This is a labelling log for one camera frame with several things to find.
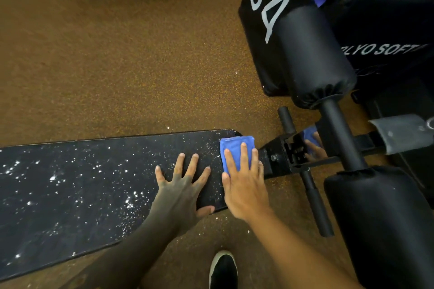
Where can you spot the person's left thumb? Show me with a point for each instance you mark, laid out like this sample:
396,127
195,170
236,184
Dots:
206,211

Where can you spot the grey metal bracket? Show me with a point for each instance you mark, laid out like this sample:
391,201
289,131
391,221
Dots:
403,133

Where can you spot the person's right forearm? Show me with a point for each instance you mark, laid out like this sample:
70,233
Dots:
291,255

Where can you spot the black printed soft box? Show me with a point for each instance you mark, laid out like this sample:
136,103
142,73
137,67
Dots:
261,45

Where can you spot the person's left middle finger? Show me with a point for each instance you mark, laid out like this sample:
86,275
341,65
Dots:
192,167

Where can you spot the person's right thumb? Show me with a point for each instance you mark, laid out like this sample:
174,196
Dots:
225,183

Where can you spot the person's left forearm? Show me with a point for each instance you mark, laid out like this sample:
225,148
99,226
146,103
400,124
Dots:
129,255

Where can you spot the black foam roller pad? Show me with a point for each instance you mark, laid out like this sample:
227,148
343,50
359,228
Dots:
383,231
313,58

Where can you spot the person's right little finger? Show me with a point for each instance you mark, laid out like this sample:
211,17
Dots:
261,169

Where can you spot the person's right middle finger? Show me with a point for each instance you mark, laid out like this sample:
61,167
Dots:
244,158

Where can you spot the black metal bench frame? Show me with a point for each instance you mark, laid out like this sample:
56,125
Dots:
342,136

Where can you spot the blue cleaning cloth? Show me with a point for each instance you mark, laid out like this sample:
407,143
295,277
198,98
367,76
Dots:
234,146

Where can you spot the black and white shoe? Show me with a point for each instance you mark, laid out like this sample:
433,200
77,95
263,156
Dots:
223,271

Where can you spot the black bench pad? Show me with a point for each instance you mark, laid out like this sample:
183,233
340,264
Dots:
84,197

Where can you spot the person's left little finger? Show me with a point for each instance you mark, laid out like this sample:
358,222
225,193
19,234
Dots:
160,175

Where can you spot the person's left hand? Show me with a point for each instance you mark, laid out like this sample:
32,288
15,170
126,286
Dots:
179,197

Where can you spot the person's right hand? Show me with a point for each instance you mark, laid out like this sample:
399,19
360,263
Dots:
246,190

